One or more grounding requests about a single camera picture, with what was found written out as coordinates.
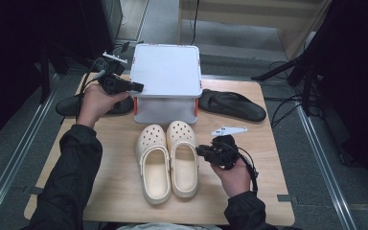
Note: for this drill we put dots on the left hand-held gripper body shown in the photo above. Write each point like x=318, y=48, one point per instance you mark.
x=113, y=83

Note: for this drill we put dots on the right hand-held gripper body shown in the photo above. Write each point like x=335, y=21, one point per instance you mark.
x=225, y=153

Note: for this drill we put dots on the cream clog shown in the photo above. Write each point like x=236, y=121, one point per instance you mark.
x=183, y=169
x=155, y=172

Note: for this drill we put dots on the black slipper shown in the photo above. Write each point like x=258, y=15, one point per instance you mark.
x=233, y=105
x=65, y=107

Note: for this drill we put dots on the person's left hand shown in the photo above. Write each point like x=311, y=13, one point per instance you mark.
x=96, y=102

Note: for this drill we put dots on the person's right hand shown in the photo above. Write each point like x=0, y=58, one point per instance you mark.
x=236, y=180

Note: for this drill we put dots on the dark cabinet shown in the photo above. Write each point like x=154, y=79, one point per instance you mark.
x=105, y=25

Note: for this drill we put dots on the black metal stand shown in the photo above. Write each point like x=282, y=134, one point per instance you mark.
x=44, y=76

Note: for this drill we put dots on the grey tape strip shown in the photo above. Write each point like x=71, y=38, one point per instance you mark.
x=287, y=198
x=35, y=190

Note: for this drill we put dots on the person's grey clothing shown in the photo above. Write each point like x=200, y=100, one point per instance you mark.
x=172, y=227

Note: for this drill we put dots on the black tripod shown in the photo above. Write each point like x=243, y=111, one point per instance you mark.
x=278, y=68

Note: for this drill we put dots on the black curtain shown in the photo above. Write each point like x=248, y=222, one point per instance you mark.
x=12, y=64
x=357, y=80

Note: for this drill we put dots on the metal floor rail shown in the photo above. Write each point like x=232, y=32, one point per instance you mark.
x=324, y=163
x=22, y=145

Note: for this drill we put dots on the beige wooden frame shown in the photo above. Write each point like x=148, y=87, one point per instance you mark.
x=236, y=16

